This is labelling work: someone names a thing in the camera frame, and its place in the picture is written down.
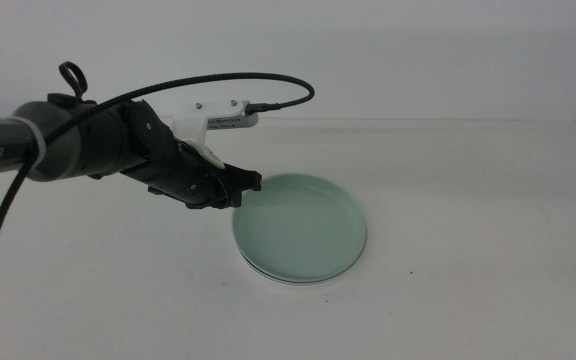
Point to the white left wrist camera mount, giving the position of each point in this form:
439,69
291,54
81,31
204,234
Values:
193,122

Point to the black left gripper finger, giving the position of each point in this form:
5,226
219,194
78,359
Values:
245,179
233,199

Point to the grey shallow bowl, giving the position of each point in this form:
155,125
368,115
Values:
263,268

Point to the pale green shallow bowl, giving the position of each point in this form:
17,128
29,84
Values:
300,227

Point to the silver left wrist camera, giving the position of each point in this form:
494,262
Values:
230,122

